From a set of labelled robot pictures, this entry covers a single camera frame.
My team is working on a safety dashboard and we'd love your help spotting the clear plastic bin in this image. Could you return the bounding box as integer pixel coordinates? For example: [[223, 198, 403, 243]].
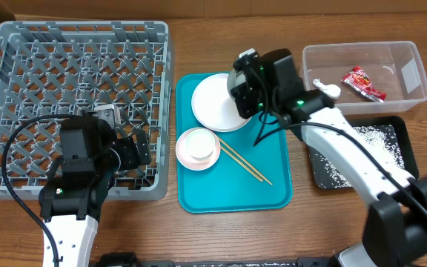
[[299, 41, 427, 115]]

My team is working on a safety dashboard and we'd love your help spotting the pink small bowl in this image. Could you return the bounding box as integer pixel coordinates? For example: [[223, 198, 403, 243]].
[[176, 128, 220, 171]]

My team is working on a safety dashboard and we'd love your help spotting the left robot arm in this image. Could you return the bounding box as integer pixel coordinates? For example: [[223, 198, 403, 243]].
[[39, 115, 151, 266]]

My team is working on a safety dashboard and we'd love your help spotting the grey dishwasher rack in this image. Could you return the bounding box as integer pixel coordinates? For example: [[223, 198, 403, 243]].
[[0, 21, 173, 201]]

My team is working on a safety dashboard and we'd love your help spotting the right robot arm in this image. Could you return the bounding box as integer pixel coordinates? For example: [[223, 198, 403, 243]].
[[228, 48, 427, 266]]

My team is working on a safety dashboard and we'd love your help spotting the large white plate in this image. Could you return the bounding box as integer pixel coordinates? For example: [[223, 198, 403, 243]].
[[191, 73, 250, 132]]

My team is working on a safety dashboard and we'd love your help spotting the red snack wrapper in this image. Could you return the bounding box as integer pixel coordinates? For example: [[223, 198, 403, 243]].
[[342, 65, 386, 102]]

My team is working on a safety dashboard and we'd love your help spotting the white tissue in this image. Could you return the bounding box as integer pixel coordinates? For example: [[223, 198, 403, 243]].
[[312, 79, 341, 99]]

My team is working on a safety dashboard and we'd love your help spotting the grey bowl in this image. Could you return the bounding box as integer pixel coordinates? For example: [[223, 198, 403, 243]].
[[227, 68, 246, 99]]

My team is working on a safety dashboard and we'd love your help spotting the white rice pile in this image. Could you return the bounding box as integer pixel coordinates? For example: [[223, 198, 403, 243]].
[[308, 125, 405, 190]]

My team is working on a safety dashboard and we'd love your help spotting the black tray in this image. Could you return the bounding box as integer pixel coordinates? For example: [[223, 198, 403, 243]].
[[308, 116, 420, 190]]

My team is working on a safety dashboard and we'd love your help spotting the wooden chopstick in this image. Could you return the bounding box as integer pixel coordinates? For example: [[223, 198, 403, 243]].
[[220, 146, 263, 182], [219, 138, 273, 185]]

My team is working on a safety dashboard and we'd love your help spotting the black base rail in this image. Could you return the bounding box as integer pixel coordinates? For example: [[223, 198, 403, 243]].
[[89, 252, 340, 267]]

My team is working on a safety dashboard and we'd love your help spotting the white cup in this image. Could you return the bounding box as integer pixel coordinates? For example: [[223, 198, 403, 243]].
[[186, 128, 216, 160]]

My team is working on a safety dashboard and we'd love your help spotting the teal serving tray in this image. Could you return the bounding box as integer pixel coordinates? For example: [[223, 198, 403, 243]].
[[176, 73, 293, 214]]

